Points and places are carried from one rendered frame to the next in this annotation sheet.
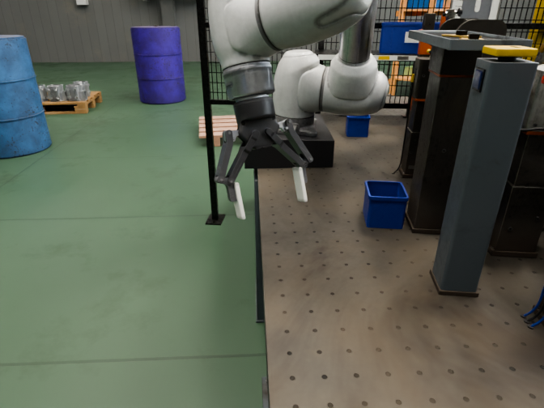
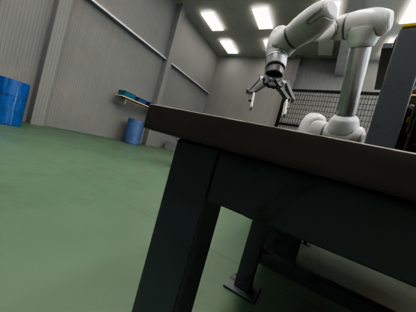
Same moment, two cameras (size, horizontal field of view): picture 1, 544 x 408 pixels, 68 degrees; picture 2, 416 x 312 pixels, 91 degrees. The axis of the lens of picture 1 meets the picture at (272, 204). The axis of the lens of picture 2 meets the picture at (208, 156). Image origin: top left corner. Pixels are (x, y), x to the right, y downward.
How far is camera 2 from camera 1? 63 cm
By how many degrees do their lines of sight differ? 38
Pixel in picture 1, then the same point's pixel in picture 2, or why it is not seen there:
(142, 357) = not seen: hidden behind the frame
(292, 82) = (307, 124)
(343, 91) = (334, 129)
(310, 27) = (304, 25)
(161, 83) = not seen: hidden behind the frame
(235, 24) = (275, 36)
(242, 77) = (272, 55)
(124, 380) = not seen: hidden behind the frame
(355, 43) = (345, 103)
